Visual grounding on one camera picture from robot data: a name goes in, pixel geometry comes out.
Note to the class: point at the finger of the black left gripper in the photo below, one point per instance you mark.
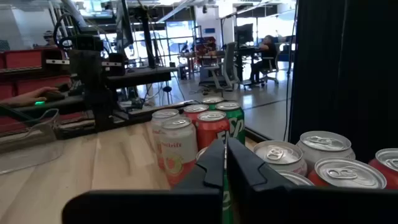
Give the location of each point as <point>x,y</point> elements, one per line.
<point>94,73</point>
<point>78,73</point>

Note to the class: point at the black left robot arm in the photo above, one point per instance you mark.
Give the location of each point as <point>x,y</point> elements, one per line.
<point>98,109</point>

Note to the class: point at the black folding backdrop screen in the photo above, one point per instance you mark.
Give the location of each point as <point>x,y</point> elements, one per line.
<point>342,77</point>

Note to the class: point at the white and red soda can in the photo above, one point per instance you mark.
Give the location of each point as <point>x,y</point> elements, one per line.
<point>323,143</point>
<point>178,146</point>
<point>164,114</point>
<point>276,154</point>

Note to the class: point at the clear plastic bin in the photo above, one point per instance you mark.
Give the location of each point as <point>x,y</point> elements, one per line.
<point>31,149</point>

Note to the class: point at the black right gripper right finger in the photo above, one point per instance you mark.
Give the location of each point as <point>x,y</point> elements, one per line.
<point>311,208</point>

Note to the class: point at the black office chair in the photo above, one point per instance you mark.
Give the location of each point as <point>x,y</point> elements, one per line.
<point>274,67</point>

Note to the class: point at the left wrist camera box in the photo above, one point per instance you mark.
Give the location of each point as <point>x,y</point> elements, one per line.
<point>88,42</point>

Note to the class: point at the black desktop monitor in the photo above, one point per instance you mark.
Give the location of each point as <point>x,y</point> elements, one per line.
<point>244,34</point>

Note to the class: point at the person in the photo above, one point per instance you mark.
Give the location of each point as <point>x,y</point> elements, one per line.
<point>267,49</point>

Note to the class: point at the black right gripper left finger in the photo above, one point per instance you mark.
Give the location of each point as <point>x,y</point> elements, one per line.
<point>155,208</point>

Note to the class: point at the black computer monitor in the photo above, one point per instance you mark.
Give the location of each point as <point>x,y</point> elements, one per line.
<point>124,28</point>

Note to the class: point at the person's hand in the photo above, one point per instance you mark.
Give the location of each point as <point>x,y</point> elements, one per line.
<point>34,93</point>

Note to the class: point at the grey office chair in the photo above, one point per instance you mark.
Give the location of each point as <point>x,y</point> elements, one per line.
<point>228,62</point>

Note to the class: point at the red storage bin rack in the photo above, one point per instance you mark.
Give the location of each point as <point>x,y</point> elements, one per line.
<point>21,59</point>

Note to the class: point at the red tool cart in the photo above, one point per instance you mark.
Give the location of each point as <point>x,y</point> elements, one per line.
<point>205,46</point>

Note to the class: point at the person's forearm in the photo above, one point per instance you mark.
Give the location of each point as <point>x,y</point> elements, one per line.
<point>7,102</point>

